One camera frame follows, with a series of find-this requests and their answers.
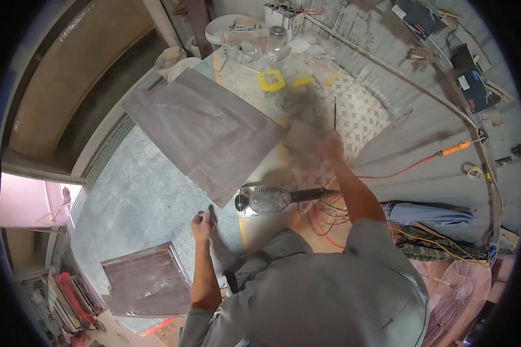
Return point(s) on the wood scraps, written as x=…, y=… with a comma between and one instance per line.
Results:
x=422, y=56

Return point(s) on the pink cabinet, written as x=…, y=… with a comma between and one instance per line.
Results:
x=30, y=201

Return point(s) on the yellow lidded container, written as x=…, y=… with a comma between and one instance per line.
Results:
x=271, y=80

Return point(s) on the patterned white grey cloth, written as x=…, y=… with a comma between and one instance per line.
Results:
x=360, y=117

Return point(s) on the large dark wooden board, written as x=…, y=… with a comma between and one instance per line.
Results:
x=204, y=130

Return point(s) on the person's left hand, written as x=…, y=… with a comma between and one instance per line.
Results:
x=203, y=227

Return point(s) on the white bowl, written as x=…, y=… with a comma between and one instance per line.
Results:
x=170, y=57

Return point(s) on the heap of boards and tools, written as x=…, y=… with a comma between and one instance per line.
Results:
x=69, y=303

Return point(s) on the small yellow tool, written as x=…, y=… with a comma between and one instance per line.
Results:
x=303, y=81

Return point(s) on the white plastic bucket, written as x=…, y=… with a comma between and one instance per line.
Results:
x=223, y=28

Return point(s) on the person's right fingers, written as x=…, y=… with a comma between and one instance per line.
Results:
x=304, y=134

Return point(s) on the pink standing fan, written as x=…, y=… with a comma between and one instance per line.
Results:
x=460, y=299

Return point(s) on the person's left fingers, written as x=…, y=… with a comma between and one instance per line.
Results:
x=208, y=214

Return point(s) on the grey work gloves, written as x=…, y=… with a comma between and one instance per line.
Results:
x=241, y=51

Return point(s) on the person's right hand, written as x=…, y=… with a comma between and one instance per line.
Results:
x=323, y=143

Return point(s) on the flexible metal conduit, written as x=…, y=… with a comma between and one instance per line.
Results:
x=395, y=71

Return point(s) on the large brown wooden frame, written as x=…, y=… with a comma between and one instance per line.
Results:
x=78, y=82

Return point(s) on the white plate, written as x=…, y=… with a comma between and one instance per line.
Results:
x=183, y=67

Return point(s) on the camouflage cloth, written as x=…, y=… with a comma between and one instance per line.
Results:
x=434, y=250

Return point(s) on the folded blue cloth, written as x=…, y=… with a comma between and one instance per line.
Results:
x=425, y=214

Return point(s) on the person's body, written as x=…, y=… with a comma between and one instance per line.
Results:
x=312, y=295

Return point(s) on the thin black rod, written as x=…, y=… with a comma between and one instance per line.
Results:
x=334, y=113

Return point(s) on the dark blue box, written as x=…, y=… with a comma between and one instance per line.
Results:
x=416, y=17
x=475, y=91

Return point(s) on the grey angle grinder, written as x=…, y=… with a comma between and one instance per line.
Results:
x=271, y=199

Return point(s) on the clear glass jar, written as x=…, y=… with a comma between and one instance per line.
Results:
x=277, y=40

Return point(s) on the dark wooden tray panel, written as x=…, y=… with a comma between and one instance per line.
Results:
x=145, y=282

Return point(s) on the white tape roll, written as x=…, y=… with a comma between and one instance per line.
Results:
x=474, y=173

